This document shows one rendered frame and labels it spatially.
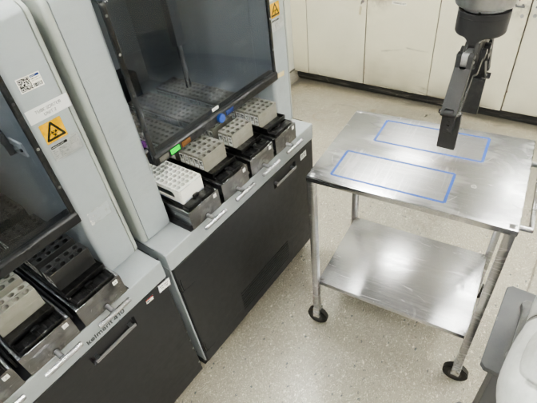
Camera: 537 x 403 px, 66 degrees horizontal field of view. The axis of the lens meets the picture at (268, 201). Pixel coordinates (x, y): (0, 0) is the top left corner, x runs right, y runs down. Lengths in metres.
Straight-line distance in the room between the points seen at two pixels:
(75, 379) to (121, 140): 0.64
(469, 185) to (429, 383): 0.84
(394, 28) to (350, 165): 2.05
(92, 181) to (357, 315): 1.29
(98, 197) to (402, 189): 0.84
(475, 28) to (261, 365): 1.48
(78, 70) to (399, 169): 0.92
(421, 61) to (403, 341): 2.08
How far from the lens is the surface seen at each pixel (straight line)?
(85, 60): 1.06
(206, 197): 1.31
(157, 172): 1.38
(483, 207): 1.26
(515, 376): 0.86
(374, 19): 3.34
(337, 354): 1.85
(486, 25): 0.73
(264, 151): 1.49
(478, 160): 1.43
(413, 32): 3.26
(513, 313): 1.20
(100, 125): 1.10
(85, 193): 1.13
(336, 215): 2.37
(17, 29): 0.99
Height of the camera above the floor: 1.62
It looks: 41 degrees down
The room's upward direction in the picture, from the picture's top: 8 degrees counter-clockwise
